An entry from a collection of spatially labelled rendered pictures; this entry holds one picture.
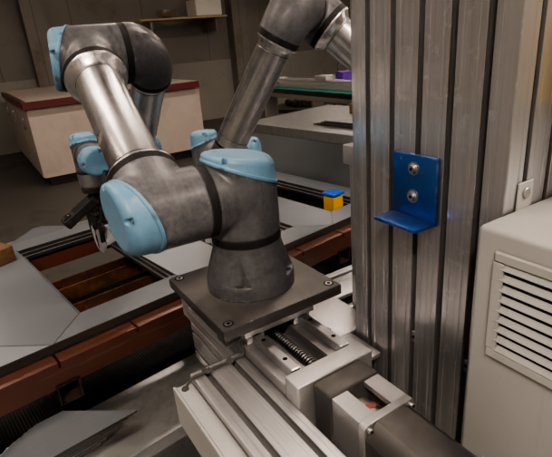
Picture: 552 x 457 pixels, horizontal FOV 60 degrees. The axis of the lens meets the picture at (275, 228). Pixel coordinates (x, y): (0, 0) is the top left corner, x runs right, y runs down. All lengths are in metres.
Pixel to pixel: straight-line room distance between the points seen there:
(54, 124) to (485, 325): 5.81
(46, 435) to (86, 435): 0.08
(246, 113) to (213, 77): 8.80
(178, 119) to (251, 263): 5.82
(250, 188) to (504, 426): 0.45
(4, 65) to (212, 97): 3.58
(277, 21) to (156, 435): 0.89
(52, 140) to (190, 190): 5.50
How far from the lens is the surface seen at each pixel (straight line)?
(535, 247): 0.52
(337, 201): 1.77
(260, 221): 0.74
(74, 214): 1.47
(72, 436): 1.13
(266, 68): 1.09
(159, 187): 0.70
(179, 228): 0.70
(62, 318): 1.27
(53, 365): 1.15
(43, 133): 6.15
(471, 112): 0.58
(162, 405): 1.18
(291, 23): 1.07
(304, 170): 2.16
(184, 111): 6.56
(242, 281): 0.78
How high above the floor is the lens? 1.43
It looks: 22 degrees down
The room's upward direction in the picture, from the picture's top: 5 degrees counter-clockwise
